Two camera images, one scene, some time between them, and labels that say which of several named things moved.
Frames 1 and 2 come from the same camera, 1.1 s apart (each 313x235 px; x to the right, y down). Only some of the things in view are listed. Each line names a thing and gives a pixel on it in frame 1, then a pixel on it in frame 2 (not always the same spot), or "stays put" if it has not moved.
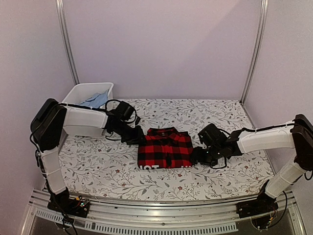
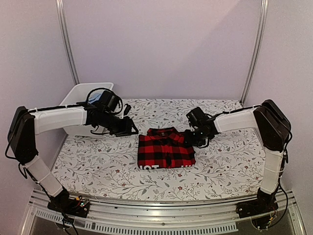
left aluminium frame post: (66, 39) stays put
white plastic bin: (79, 94) stays put
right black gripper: (197, 157) to (188, 141)
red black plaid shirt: (165, 148) stays put
